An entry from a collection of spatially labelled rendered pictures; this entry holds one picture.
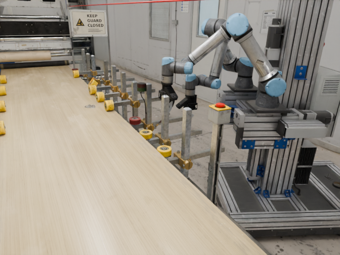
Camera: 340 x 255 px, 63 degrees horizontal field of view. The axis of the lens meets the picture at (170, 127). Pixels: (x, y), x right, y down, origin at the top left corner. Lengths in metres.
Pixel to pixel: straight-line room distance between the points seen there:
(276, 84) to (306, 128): 0.37
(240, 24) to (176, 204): 1.02
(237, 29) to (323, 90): 0.84
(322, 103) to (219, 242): 1.49
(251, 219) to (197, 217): 1.14
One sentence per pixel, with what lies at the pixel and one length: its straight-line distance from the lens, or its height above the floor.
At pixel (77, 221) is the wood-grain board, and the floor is 0.90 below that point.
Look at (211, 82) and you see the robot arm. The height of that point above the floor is 1.14.
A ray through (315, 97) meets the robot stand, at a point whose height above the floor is 1.06.
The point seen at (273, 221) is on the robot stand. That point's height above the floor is 0.20.
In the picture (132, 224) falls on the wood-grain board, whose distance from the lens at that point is 1.03.
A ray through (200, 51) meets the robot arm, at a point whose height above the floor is 1.37.
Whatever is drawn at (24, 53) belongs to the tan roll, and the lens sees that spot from 4.00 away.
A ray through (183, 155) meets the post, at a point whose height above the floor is 0.86.
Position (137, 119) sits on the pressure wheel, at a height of 0.91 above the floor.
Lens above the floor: 1.59
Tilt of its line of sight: 22 degrees down
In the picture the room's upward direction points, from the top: 1 degrees clockwise
